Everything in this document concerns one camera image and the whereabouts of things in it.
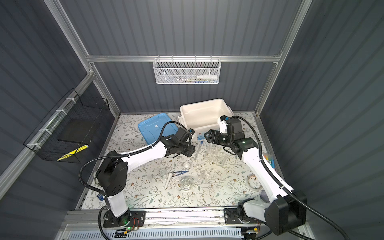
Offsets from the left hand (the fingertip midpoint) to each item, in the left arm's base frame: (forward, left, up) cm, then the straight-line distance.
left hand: (192, 149), depth 88 cm
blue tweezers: (-11, +8, -10) cm, 17 cm away
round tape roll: (-19, -35, -9) cm, 40 cm away
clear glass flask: (-19, +4, -4) cm, 20 cm away
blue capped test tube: (+9, -6, -10) cm, 14 cm away
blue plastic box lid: (+26, +30, -10) cm, 41 cm away
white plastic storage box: (+26, -8, +1) cm, 27 cm away
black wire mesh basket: (0, +61, +19) cm, 64 cm away
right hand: (-1, -10, +13) cm, 16 cm away
